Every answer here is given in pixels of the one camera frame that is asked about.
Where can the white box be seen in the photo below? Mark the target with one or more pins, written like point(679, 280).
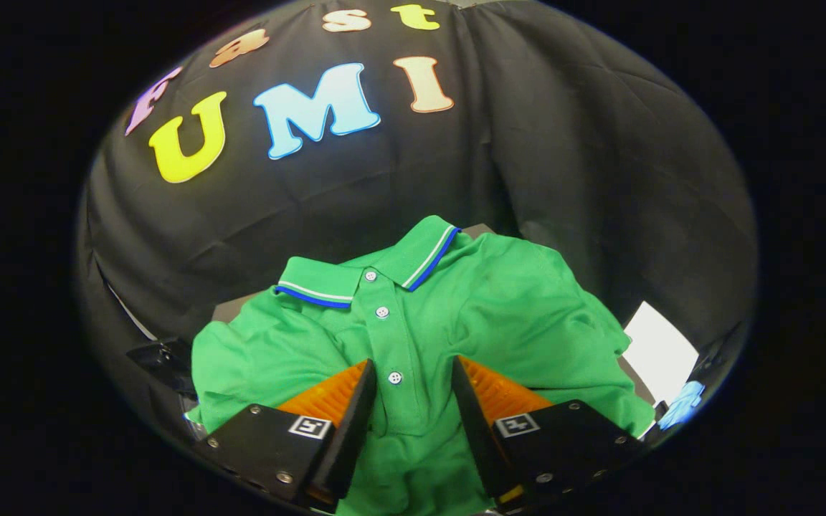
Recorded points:
point(660, 351)

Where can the beige cabinet with dark frame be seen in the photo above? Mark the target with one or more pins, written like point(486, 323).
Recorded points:
point(241, 309)

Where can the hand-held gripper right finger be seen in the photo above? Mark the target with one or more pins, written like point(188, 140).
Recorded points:
point(474, 430)

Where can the dark washing machine lid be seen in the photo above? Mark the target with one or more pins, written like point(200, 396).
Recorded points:
point(165, 365)

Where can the green polo shirt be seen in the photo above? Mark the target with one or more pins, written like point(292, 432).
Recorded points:
point(513, 308)

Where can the light blue object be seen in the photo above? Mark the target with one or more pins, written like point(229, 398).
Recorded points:
point(682, 405)

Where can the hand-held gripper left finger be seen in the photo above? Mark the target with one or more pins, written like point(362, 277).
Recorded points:
point(352, 430)

